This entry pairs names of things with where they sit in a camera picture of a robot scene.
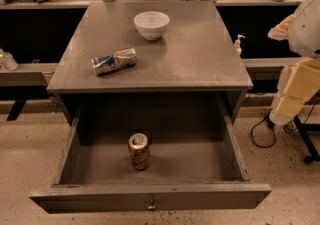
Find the white pump bottle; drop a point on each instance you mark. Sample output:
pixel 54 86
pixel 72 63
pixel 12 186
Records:
pixel 237 43

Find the metal drawer knob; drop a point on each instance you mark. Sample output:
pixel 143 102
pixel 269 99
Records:
pixel 151 206

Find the crushed blue silver can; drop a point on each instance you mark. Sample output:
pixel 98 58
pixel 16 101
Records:
pixel 119 60

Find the grey cabinet counter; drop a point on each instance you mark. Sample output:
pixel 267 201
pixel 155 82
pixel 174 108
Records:
pixel 195 52

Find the open grey top drawer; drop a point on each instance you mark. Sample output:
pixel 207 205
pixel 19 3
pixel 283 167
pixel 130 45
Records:
pixel 195 161

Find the orange soda can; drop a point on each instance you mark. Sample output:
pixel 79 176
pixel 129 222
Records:
pixel 139 152

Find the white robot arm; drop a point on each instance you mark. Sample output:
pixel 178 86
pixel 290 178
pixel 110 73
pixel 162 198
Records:
pixel 304 31

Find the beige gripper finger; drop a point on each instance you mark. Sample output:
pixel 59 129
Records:
pixel 281 31
pixel 297 85

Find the white ceramic bowl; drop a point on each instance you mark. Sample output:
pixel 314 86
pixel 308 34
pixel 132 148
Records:
pixel 151 24

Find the clear plastic bottle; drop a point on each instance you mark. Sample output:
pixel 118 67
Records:
pixel 7 61

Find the black stand leg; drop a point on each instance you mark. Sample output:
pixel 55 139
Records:
pixel 303 130

